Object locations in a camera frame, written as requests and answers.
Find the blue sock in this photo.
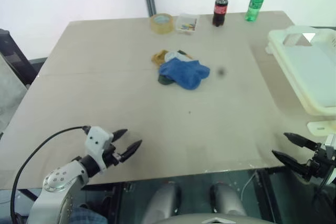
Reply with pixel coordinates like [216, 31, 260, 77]
[159, 59, 211, 91]

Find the grey robot torso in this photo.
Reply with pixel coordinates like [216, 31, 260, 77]
[154, 212, 276, 224]

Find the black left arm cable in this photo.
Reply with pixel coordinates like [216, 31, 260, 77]
[10, 125, 91, 224]

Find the white cloth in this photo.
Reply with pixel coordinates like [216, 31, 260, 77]
[164, 50, 192, 63]

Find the roll of brown packing tape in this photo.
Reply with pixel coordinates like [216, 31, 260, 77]
[150, 13, 174, 35]

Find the dark rounded robot leg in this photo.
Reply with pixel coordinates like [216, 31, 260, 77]
[209, 181, 248, 218]

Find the green bottle with yellow cap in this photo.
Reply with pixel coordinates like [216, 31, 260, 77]
[245, 0, 266, 22]

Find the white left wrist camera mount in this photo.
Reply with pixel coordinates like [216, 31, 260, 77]
[84, 126, 114, 169]

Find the grey translucent panel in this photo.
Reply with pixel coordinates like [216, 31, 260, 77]
[0, 50, 28, 133]

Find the white cable under table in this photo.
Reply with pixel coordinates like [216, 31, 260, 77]
[240, 170, 259, 199]

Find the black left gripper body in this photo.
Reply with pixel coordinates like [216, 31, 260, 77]
[103, 142, 123, 168]

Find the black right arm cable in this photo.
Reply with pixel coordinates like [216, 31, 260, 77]
[311, 166, 336, 210]

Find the mustard yellow sock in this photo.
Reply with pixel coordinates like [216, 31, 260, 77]
[151, 49, 170, 68]

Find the cola bottle with red cap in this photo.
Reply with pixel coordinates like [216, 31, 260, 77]
[212, 0, 228, 27]

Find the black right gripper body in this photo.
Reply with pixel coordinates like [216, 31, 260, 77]
[304, 142, 335, 183]

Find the clear box with coloured bits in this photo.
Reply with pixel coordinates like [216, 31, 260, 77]
[174, 13, 201, 36]

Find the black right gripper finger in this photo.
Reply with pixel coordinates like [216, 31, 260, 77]
[283, 132, 319, 152]
[271, 150, 307, 180]

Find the white plastic bin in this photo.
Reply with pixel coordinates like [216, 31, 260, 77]
[265, 25, 336, 117]

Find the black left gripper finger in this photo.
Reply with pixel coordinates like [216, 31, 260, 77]
[120, 140, 143, 163]
[112, 129, 129, 142]

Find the black chair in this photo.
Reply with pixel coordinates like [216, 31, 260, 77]
[0, 28, 40, 86]

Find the blue plaid cloth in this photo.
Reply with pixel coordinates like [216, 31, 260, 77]
[70, 206, 109, 224]

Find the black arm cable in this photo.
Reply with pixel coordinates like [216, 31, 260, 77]
[311, 166, 336, 210]
[10, 125, 91, 224]

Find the dark green sock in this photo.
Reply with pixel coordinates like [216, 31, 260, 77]
[157, 73, 174, 86]

